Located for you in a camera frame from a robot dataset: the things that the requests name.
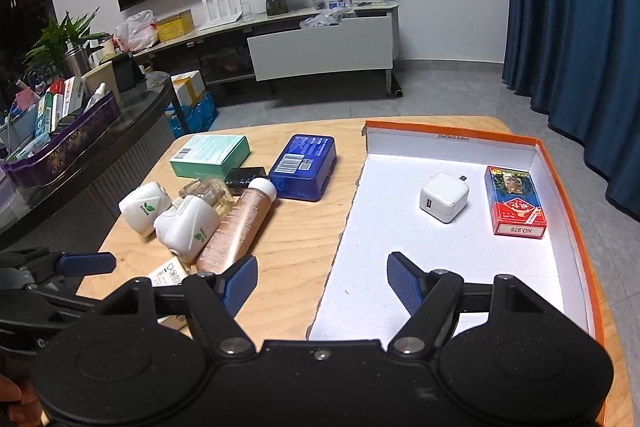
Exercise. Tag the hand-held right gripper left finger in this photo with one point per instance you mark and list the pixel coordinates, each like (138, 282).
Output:
(241, 282)

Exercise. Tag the blue plastic bag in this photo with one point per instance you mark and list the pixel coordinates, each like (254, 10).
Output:
(200, 117)

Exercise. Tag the cream carton box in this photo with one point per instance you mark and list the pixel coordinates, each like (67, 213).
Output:
(100, 79)

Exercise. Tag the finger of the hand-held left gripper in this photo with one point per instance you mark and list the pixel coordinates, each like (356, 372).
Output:
(85, 264)
(65, 299)

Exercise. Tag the blue plastic box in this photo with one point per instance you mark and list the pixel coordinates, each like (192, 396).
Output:
(302, 169)

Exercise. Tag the pink bottle with white cap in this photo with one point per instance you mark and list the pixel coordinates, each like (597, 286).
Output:
(235, 227)

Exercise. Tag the white router with antennas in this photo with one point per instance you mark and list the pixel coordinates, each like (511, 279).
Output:
(220, 19)

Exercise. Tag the purple patterned tin tray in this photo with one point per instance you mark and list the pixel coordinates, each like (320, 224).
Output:
(65, 147)

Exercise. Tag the leafy green houseplant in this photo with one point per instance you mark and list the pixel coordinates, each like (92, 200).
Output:
(55, 42)

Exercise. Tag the white plastic bag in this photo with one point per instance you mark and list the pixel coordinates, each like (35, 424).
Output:
(137, 32)

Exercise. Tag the long TV cabinet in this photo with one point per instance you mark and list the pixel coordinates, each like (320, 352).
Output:
(300, 13)

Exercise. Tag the black charger plug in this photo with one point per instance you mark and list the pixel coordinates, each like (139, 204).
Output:
(245, 177)

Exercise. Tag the person's left hand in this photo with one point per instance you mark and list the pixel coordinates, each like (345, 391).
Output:
(10, 402)

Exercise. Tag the small black box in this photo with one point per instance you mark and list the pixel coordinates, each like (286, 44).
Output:
(124, 74)

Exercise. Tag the white plug-in device green leaf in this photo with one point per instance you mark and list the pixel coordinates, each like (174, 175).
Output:
(142, 207)
(187, 227)

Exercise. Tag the steel cup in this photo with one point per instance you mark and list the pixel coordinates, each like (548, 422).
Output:
(77, 62)

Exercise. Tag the white USB charger cube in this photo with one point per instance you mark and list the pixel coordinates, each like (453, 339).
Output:
(442, 199)

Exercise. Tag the dark glass-top coffee table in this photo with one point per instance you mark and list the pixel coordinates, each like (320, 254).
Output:
(100, 172)

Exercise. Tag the orange-edged white cardboard tray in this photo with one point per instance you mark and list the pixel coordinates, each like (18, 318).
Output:
(380, 217)

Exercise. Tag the pile of medicine boxes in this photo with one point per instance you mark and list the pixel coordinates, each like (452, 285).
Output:
(50, 112)

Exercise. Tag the crumpled clear plastic bags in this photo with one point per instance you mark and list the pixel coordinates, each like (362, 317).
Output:
(325, 19)

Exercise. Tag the white and yellow carton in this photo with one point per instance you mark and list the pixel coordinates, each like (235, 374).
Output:
(187, 89)

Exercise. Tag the small white carton box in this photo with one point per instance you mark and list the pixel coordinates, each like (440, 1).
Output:
(167, 274)

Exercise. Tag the red playing card box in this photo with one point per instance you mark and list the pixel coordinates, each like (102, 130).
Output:
(515, 207)

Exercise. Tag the clear glass bottle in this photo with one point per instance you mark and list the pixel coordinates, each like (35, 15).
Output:
(210, 193)

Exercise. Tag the dark blue curtain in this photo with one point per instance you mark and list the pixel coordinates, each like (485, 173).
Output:
(575, 32)

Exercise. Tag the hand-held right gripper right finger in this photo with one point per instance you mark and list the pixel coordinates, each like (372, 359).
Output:
(404, 282)

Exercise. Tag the yellow box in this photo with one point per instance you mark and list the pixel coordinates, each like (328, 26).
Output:
(175, 27)

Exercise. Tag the mint green carton box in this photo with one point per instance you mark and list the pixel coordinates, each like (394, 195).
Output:
(210, 154)

